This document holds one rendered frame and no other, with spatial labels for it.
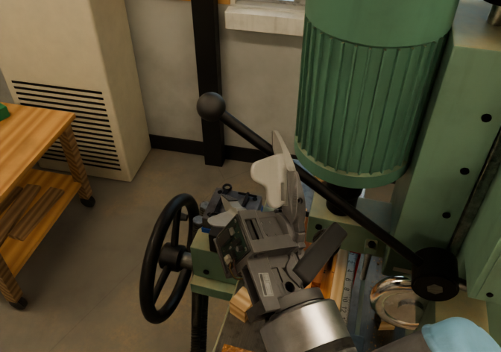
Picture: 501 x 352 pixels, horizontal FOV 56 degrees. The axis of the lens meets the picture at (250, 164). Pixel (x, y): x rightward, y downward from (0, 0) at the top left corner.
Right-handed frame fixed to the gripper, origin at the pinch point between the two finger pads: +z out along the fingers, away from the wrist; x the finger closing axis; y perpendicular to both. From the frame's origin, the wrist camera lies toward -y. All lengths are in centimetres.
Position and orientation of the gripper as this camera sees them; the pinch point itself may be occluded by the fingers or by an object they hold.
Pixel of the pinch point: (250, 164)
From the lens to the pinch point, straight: 62.7
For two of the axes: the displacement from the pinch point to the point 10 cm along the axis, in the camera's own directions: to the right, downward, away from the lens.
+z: -3.4, -8.2, 4.6
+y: -8.2, 0.2, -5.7
